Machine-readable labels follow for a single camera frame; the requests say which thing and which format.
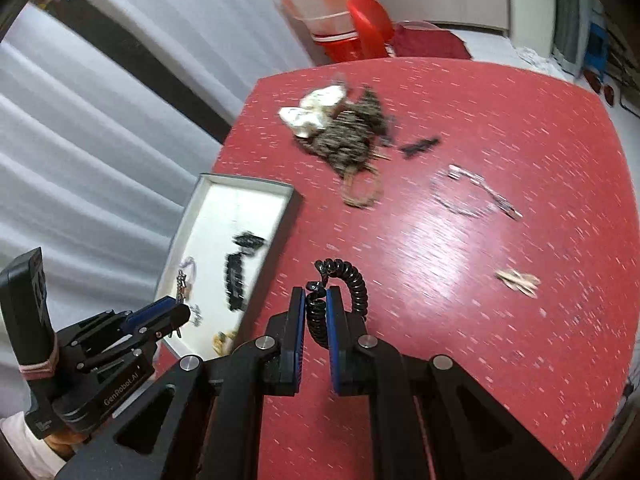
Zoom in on pink bow hair clip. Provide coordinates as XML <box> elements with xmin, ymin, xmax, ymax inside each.
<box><xmin>495</xmin><ymin>267</ymin><xmax>542</xmax><ymax>297</ymax></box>

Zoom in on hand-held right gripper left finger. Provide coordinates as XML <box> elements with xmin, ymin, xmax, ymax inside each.
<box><xmin>55</xmin><ymin>287</ymin><xmax>306</xmax><ymax>480</ymax></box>

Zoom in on dark red cloth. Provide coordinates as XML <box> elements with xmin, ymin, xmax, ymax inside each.
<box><xmin>392</xmin><ymin>22</ymin><xmax>474</xmax><ymax>61</ymax></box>

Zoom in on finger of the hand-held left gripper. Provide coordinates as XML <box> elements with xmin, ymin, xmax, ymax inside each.
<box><xmin>125</xmin><ymin>296</ymin><xmax>176</xmax><ymax>331</ymax></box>
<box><xmin>142</xmin><ymin>305</ymin><xmax>192</xmax><ymax>343</ymax></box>

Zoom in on person's left forearm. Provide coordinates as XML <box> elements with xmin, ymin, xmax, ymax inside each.
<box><xmin>0</xmin><ymin>412</ymin><xmax>92</xmax><ymax>480</ymax></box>

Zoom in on pink rubber band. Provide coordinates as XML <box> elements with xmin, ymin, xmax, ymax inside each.
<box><xmin>19</xmin><ymin>357</ymin><xmax>60</xmax><ymax>379</ymax></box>

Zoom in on white and blue appliance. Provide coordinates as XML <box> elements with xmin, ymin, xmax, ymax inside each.
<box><xmin>552</xmin><ymin>0</ymin><xmax>610</xmax><ymax>79</ymax></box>

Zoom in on dark spiral hair tie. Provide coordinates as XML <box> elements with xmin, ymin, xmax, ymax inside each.
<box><xmin>304</xmin><ymin>259</ymin><xmax>369</xmax><ymax>349</ymax></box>

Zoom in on white jewelry box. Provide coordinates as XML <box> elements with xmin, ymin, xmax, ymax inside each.
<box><xmin>152</xmin><ymin>172</ymin><xmax>304</xmax><ymax>362</ymax></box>

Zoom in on white polka dot scrunchie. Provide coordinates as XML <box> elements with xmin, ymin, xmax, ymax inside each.
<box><xmin>278</xmin><ymin>85</ymin><xmax>349</xmax><ymax>139</ymax></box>

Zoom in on clear plastic cup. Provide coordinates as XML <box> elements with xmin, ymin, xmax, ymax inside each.
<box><xmin>272</xmin><ymin>0</ymin><xmax>379</xmax><ymax>41</ymax></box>

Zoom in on leopard print scrunchie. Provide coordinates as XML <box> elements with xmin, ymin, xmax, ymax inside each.
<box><xmin>295</xmin><ymin>87</ymin><xmax>399</xmax><ymax>179</ymax></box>

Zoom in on silver star hair clip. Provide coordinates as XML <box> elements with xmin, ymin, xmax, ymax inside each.
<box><xmin>224</xmin><ymin>252</ymin><xmax>252</xmax><ymax>312</ymax></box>

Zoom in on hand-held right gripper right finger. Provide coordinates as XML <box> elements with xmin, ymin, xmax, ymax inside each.
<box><xmin>327</xmin><ymin>287</ymin><xmax>573</xmax><ymax>480</ymax></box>

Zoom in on beige braided hair tie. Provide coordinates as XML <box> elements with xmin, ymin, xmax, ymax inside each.
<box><xmin>341</xmin><ymin>172</ymin><xmax>386</xmax><ymax>209</ymax></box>

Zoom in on white curtain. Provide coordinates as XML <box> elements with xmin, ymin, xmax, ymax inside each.
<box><xmin>0</xmin><ymin>0</ymin><xmax>321</xmax><ymax>271</ymax></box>

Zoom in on clear crystal bead bracelet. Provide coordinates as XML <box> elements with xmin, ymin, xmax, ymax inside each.
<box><xmin>432</xmin><ymin>164</ymin><xmax>524</xmax><ymax>221</ymax></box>

